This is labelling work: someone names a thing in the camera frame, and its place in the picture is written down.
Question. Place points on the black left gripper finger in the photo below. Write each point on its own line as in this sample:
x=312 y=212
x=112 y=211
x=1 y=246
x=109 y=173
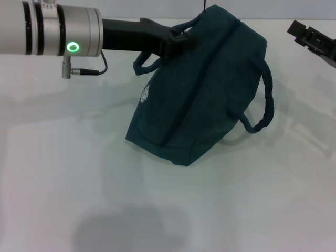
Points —
x=186 y=43

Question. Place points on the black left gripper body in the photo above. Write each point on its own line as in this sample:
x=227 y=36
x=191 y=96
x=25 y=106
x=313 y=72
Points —
x=131 y=34

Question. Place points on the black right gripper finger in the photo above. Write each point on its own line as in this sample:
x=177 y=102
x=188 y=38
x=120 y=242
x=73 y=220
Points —
x=302 y=31

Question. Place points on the dark teal insulated lunch bag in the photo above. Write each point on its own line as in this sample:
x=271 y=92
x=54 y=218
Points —
x=210 y=92

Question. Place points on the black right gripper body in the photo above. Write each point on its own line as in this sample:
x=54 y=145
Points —
x=326 y=50

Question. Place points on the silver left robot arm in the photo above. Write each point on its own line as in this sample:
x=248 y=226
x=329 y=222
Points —
x=39 y=29

